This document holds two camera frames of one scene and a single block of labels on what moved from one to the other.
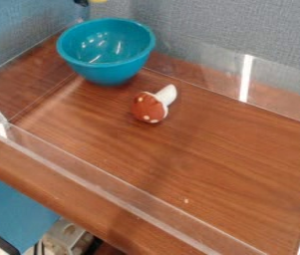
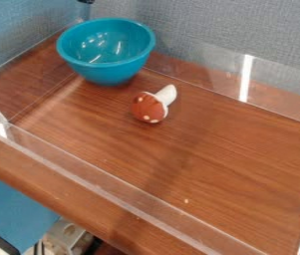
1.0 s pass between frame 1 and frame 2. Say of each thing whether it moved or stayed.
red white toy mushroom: stayed
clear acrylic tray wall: stayed
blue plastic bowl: stayed
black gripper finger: moved
